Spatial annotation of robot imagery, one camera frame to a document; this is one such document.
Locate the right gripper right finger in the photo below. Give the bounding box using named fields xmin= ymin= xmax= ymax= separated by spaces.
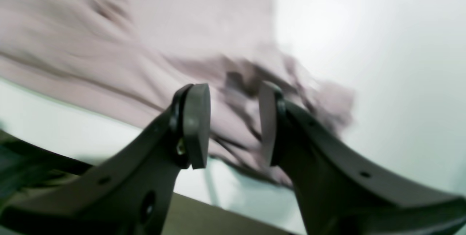
xmin=258 ymin=82 xmax=466 ymax=235

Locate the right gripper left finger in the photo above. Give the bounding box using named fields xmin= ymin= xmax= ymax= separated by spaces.
xmin=1 ymin=84 xmax=211 ymax=235

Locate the pink T-shirt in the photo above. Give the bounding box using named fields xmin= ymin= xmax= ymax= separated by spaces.
xmin=0 ymin=0 xmax=354 ymax=187

